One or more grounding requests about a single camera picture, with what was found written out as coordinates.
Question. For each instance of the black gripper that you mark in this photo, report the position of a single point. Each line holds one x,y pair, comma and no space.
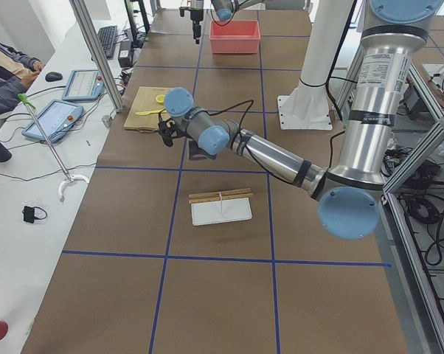
196,16

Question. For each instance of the grey cloth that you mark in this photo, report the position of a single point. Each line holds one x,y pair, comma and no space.
196,153

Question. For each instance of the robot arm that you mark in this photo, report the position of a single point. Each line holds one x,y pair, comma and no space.
224,10
348,193

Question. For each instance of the pink plastic bin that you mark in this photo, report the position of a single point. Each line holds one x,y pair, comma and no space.
235,37

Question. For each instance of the black keyboard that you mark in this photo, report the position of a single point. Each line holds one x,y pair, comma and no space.
108,38

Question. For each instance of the wooden cutting board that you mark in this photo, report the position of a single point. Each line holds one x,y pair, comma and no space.
145,101

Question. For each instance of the yellow plastic knife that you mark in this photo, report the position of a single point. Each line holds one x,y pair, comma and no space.
146,113

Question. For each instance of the upper teach pendant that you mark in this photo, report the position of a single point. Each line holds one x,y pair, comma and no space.
83,86

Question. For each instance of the teach pendant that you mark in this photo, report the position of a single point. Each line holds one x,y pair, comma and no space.
83,86
58,117

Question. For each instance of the black computer mouse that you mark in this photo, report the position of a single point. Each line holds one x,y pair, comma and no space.
53,76

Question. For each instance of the lower teach pendant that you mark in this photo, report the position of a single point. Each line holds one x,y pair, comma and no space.
58,117

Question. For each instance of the wooden chopstick rack stick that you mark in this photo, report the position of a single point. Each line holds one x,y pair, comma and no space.
220,193

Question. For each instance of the reacher grabber stick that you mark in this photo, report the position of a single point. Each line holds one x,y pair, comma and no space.
35,131

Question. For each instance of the white rectangular tray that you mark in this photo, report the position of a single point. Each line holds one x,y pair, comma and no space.
224,211

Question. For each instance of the seated person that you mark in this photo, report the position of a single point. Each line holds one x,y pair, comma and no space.
18,72

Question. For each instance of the aluminium frame post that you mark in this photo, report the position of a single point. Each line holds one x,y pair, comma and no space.
93,43

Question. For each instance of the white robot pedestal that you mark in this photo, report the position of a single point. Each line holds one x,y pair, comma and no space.
307,107

